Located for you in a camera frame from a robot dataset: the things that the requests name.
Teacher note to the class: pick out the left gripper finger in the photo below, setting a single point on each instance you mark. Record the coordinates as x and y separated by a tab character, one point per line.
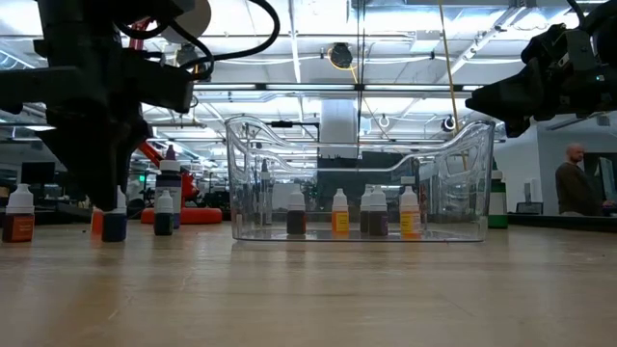
82	149
123	149

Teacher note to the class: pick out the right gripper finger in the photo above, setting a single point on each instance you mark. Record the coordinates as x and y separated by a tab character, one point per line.
511	108
511	87

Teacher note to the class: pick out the small orange dye bottle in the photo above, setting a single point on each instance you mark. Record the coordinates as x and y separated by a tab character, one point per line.
96	222

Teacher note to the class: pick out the small blue dye bottle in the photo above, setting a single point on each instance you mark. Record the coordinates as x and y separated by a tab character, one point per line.
115	229

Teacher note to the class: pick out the small green dye bottle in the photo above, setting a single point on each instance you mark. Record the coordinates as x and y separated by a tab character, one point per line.
164	224

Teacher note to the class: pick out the large green dye bottle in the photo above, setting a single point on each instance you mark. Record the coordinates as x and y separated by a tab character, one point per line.
498	202

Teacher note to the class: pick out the small brown bottle orange label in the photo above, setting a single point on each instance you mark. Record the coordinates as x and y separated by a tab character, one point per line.
18	227

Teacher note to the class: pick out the small yellow dye bottle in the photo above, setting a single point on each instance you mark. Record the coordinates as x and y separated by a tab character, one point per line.
410	222
340	221

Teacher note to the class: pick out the small purple dye bottle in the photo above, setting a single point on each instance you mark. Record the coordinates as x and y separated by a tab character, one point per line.
379	224

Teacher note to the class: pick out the small dark red dye bottle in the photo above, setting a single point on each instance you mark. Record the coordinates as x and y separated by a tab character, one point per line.
296	222

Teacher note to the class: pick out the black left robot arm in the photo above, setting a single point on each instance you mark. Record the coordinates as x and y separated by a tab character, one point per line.
87	29

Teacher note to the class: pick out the black computer monitor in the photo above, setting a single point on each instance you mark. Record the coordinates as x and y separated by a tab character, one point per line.
34	173

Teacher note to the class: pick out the large purple dye bottle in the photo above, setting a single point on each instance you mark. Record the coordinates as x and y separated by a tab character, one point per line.
169	180

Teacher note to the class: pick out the red desk lamp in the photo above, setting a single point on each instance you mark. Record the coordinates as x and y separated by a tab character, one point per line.
202	216

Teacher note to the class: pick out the person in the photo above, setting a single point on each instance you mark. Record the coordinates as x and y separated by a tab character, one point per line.
573	193

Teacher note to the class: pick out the clear plastic bin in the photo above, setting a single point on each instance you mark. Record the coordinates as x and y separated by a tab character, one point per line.
443	235

